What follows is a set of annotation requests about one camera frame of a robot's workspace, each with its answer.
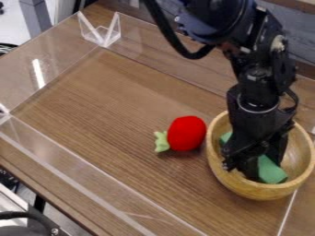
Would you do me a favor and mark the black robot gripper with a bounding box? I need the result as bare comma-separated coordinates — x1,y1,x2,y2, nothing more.
220,86,296,182

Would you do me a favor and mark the green foam block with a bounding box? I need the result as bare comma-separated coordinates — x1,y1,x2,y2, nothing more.
219,132,288,184

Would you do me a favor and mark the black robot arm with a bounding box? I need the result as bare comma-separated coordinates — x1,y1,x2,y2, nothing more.
144,0,299,184

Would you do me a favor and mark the brown wooden bowl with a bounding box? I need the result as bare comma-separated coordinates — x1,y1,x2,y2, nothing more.
206,111,315,201

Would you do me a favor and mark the red plush strawberry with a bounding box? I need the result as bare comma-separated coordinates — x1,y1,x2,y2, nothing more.
153,116,207,153

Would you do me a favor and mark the clear acrylic tray wall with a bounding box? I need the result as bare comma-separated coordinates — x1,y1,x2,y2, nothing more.
0,14,315,236

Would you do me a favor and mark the clear acrylic corner bracket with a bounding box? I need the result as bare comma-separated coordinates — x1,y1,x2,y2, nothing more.
77,11,120,48

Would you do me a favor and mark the black cable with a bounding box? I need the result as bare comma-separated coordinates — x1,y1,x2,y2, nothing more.
0,210,44,236

